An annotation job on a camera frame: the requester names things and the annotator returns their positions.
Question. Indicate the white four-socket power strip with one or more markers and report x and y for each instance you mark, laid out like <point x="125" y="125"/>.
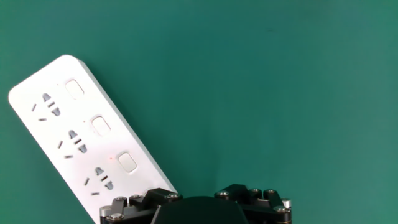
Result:
<point x="77" y="140"/>

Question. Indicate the green table mat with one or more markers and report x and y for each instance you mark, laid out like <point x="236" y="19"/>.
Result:
<point x="280" y="93"/>

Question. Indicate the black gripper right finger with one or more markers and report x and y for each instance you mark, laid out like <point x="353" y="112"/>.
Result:
<point x="264" y="211"/>

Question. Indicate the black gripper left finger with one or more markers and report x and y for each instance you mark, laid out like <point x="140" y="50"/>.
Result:
<point x="146" y="202"/>

